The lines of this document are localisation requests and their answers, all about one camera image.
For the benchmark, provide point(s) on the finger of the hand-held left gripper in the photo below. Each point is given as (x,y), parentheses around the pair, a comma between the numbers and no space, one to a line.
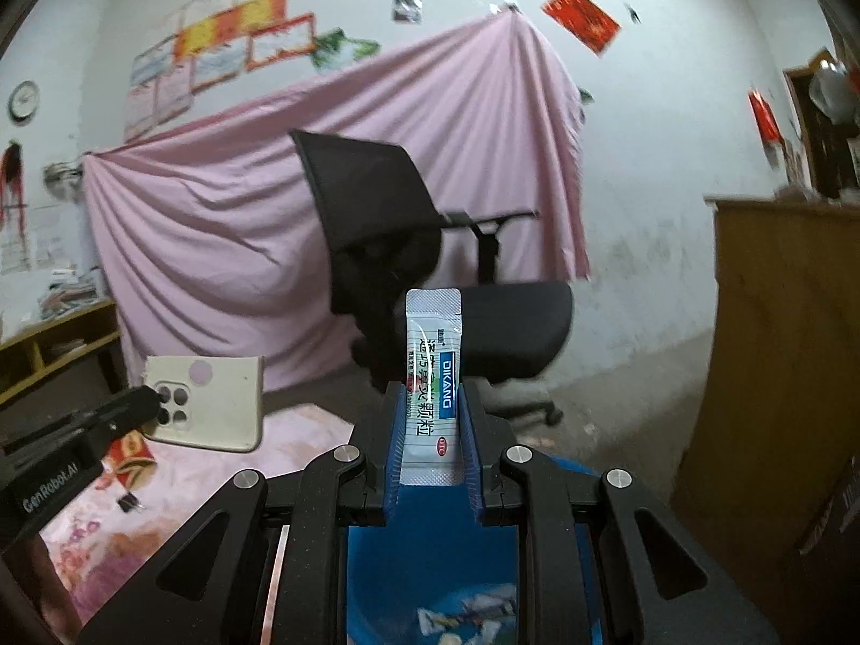
(131,410)

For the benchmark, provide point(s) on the white blue medicine sachet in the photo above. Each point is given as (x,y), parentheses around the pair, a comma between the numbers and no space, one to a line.
(433,376)

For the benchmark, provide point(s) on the small grey wall photo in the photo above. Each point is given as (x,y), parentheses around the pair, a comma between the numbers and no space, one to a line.
(406,8)

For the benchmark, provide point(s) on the stack of books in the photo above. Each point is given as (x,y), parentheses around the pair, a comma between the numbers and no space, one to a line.
(70,290)

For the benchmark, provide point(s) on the black office chair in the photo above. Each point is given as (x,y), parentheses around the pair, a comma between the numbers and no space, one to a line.
(369,215)

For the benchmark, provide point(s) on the green wall picture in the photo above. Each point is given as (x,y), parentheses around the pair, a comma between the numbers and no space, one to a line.
(342,47)

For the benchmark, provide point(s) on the white crumpled wrappers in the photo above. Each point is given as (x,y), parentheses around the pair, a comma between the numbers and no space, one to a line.
(463,613)

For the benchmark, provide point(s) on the row of wall posters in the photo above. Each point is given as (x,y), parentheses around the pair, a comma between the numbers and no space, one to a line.
(222,40)

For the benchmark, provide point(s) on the pink hanging cloth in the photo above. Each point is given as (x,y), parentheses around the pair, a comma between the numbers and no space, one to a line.
(201,248)

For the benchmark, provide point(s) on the red paper wall sign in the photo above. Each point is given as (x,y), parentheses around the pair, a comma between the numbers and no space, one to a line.
(581,19)

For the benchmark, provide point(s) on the red tassel wall decoration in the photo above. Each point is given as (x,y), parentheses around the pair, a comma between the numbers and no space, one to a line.
(12,178)

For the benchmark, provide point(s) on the wooden cabinet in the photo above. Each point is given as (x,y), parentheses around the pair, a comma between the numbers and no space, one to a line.
(772,349)

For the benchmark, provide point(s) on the red snack wrapper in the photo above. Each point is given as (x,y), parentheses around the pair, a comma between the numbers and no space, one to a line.
(131,460)

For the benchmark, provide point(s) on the cream phone case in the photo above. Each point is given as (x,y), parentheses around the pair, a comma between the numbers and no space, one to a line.
(215,410)

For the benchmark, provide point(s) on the white plastic bag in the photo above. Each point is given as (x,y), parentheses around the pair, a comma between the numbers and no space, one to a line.
(832,91)

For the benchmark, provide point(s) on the blue plastic bin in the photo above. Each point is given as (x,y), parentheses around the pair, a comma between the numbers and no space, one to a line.
(430,551)

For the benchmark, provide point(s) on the round wall clock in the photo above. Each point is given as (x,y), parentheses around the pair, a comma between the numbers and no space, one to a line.
(25,101)

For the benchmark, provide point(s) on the small red door banner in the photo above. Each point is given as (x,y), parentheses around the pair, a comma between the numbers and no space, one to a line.
(766,115)

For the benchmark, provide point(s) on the wooden wall shelf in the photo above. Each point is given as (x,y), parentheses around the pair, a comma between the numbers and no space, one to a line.
(60,349)

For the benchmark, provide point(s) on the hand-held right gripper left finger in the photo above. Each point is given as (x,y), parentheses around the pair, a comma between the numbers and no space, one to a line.
(394,457)

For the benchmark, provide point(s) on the wooden door frame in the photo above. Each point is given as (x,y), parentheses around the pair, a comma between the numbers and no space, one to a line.
(823,134)

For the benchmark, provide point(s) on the black binder clip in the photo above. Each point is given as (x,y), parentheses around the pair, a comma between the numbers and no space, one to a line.
(130,502)

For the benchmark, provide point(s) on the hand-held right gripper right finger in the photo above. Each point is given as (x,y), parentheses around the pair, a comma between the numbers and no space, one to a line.
(474,457)

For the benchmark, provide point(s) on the pink printed blanket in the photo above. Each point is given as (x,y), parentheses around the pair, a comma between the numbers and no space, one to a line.
(222,477)

